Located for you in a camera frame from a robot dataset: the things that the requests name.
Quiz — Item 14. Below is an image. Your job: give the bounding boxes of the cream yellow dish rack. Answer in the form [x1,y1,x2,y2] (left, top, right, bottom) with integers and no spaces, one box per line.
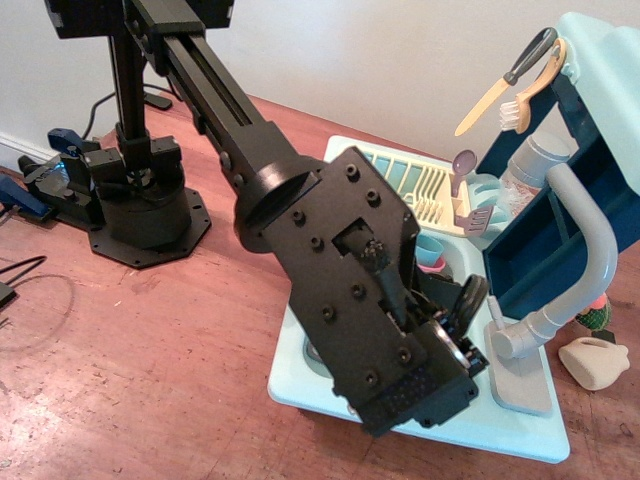
[361,146,472,237]

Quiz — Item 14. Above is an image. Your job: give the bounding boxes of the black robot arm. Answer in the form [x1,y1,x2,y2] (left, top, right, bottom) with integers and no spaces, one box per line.
[46,1,487,436]

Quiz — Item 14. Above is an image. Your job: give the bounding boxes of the teal cup in pink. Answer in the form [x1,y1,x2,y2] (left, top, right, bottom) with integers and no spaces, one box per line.
[415,235,444,267]

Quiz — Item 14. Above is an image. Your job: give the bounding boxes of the tan toy dish brush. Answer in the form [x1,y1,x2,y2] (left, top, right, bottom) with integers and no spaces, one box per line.
[500,38,567,134]

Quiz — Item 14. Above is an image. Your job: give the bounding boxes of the beige toy jug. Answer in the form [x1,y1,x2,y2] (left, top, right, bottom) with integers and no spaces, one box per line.
[558,337,630,391]

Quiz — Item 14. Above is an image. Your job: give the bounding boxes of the purple toy spoon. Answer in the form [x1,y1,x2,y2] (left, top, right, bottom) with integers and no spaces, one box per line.
[450,149,477,198]

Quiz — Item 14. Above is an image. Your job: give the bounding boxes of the grey toy faucet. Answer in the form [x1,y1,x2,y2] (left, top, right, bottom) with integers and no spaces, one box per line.
[484,163,618,416]

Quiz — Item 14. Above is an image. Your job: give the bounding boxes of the light blue toy cabinet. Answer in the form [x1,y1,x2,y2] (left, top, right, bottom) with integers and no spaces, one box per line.
[556,12,639,192]

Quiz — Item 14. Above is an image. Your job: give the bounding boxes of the green net toy fruit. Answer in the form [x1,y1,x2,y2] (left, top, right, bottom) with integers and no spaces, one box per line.
[575,293,612,331]

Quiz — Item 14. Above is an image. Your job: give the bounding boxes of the black carbon gripper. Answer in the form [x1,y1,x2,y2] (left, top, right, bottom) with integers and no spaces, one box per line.
[263,147,489,436]

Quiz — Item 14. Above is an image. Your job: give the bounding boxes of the black cable on table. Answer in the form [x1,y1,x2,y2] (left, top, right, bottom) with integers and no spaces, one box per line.
[0,255,47,289]

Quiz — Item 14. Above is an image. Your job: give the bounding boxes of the light blue toy sink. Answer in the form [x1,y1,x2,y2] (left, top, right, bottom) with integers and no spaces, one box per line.
[267,135,570,464]

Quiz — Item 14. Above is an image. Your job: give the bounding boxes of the purple toy spatula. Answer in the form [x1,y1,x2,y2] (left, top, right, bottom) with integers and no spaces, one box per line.
[454,205,494,237]

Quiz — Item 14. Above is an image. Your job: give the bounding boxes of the blue clamp on table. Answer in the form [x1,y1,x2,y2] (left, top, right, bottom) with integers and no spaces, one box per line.
[47,128,83,159]

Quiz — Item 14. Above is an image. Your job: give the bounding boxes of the pink toy cup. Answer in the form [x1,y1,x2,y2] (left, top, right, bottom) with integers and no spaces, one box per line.
[418,256,446,273]

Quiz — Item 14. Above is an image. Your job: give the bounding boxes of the toy knife grey handle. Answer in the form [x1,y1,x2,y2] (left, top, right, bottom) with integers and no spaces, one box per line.
[454,27,557,137]

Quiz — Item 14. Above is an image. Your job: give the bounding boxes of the blue clamp far left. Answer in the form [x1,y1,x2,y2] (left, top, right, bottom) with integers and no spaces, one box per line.
[1,174,52,221]

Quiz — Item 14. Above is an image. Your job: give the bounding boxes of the clear bottle grey cap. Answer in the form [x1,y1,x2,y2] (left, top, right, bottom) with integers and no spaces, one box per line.
[500,131,571,218]

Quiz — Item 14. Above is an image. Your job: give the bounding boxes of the dark blue toy shelf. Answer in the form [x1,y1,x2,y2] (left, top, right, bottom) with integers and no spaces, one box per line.
[484,75,639,319]

